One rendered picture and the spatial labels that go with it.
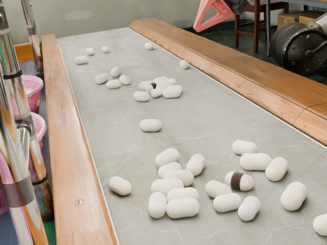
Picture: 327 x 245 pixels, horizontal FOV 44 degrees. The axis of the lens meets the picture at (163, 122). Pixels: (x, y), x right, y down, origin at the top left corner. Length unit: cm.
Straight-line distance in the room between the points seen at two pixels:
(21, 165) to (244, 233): 22
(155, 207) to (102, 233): 7
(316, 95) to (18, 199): 50
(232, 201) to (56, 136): 31
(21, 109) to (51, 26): 479
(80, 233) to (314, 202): 24
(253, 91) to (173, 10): 464
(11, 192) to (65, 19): 492
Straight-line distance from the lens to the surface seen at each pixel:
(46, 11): 523
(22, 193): 34
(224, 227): 43
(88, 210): 44
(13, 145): 33
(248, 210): 42
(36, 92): 90
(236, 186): 48
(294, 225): 43
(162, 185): 47
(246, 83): 79
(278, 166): 49
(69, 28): 524
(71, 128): 66
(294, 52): 109
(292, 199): 44
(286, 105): 68
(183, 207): 43
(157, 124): 64
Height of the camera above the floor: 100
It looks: 22 degrees down
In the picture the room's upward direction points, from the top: 7 degrees counter-clockwise
